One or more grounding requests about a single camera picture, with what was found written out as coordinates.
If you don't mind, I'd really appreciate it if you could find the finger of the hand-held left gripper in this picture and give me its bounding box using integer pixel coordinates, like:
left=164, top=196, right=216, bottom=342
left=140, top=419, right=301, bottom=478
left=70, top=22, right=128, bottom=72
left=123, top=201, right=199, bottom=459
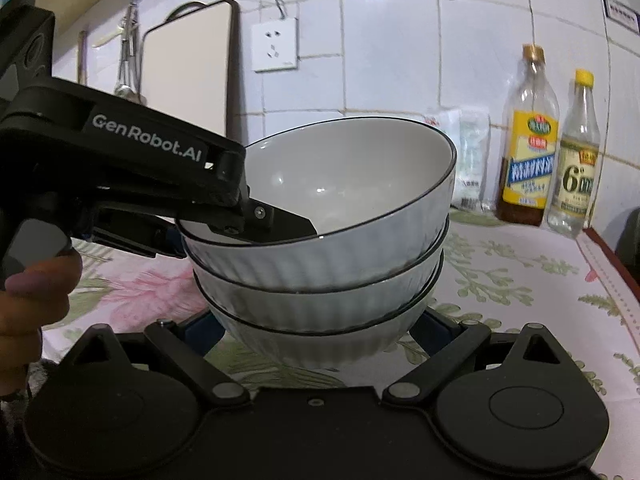
left=91, top=207, right=187, bottom=261
left=174, top=199, right=319, bottom=248

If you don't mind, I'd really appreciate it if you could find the wall sticker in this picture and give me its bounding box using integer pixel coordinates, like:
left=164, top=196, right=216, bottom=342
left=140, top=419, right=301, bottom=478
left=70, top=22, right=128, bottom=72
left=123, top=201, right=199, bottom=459
left=602, top=0, right=640, bottom=36

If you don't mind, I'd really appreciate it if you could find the cooking wine bottle yellow label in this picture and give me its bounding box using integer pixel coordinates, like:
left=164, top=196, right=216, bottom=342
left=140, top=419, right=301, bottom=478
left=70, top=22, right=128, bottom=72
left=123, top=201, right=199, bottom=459
left=495, top=44, right=560, bottom=227

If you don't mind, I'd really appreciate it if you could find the floral tablecloth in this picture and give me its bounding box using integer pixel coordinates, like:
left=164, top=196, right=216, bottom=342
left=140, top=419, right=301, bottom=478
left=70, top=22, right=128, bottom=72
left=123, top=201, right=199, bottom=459
left=0, top=205, right=640, bottom=397

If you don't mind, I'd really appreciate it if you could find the white ribbed bowl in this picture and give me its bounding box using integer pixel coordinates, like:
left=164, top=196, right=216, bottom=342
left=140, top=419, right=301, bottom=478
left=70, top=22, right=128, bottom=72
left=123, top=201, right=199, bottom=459
left=175, top=116, right=459, bottom=294
left=192, top=215, right=451, bottom=334
left=202, top=255, right=446, bottom=374

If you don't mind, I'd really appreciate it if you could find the white cutting board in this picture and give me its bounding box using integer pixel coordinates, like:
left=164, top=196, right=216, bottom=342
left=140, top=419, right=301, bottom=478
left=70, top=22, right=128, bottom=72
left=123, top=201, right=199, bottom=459
left=141, top=0, right=240, bottom=139

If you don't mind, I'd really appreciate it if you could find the metal spoon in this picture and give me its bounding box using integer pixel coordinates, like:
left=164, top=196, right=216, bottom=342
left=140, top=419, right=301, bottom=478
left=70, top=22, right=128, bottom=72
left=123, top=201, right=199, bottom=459
left=113, top=74, right=139, bottom=102

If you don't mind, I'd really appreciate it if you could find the clear salt bag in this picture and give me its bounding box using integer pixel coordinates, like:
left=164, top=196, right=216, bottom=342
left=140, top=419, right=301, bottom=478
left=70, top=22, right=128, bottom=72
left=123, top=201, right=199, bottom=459
left=456, top=106, right=491, bottom=213

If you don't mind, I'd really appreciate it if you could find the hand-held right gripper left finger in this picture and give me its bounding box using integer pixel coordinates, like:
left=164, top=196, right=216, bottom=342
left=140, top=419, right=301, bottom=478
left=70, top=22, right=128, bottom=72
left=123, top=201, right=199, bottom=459
left=63, top=309, right=251, bottom=409

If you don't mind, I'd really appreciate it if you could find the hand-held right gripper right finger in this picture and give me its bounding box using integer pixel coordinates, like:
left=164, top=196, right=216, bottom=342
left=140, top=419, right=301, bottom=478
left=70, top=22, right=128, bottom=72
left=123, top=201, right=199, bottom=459
left=382, top=309, right=564, bottom=407

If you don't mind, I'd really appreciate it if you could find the person's left hand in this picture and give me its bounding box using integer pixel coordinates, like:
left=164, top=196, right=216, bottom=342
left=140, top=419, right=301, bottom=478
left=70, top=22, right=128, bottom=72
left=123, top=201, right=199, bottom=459
left=0, top=249, right=84, bottom=396

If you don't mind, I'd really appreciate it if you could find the metal hanging utensil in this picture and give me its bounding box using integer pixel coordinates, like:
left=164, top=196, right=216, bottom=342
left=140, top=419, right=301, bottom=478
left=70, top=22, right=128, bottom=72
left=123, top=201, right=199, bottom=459
left=119, top=4, right=138, bottom=63

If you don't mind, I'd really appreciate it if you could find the white wall socket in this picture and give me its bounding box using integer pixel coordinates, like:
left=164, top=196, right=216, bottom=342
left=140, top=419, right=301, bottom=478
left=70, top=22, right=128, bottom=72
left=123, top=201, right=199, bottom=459
left=250, top=17, right=300, bottom=74

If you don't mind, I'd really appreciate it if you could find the clear vinegar bottle yellow cap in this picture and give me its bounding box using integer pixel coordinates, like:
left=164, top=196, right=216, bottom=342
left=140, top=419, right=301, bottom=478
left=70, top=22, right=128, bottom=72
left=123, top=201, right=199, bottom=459
left=547, top=70, right=601, bottom=240

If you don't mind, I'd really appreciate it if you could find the dark object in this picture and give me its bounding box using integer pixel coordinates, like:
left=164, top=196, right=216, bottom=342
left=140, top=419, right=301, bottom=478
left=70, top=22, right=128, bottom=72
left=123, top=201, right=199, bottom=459
left=614, top=208, right=640, bottom=264

